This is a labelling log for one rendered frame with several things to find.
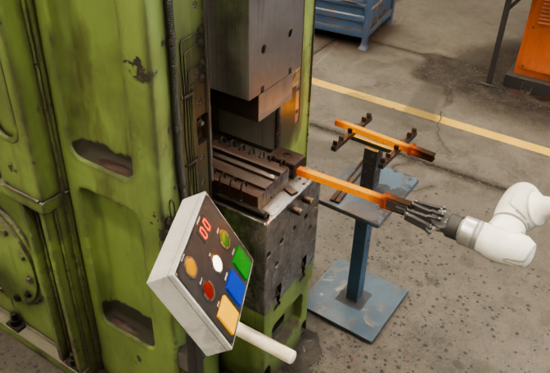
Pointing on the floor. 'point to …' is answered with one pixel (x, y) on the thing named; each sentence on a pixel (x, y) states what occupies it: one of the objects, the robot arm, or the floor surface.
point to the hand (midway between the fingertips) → (397, 204)
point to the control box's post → (195, 357)
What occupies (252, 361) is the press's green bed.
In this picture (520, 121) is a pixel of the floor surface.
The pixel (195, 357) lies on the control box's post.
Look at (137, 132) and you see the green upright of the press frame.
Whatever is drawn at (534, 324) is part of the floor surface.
